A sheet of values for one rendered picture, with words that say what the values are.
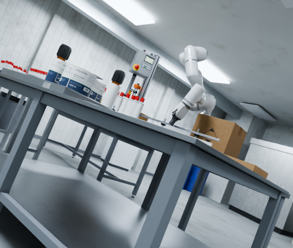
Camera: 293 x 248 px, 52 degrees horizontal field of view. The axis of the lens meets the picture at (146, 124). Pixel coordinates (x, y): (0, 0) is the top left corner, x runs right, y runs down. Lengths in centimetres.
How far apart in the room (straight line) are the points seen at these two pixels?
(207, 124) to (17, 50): 517
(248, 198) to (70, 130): 513
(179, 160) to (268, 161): 788
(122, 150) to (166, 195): 625
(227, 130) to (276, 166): 672
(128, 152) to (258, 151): 381
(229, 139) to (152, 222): 115
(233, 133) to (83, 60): 555
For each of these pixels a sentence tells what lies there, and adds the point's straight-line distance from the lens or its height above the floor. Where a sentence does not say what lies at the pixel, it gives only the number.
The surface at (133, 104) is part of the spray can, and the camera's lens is 232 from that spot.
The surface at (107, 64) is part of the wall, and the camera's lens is 753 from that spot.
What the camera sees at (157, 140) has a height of 78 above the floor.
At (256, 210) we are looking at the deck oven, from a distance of 877.
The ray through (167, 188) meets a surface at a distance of 104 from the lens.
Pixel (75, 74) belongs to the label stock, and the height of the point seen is 98.
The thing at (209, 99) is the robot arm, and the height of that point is 129.
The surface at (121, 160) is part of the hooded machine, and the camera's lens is 733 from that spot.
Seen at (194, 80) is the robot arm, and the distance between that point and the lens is 214.
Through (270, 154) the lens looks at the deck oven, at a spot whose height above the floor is 185.
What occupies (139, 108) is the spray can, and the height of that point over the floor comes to 100.
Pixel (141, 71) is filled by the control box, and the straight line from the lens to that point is 253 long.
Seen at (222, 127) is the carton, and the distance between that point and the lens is 211.
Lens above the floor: 74
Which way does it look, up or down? 4 degrees up
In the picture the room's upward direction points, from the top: 22 degrees clockwise
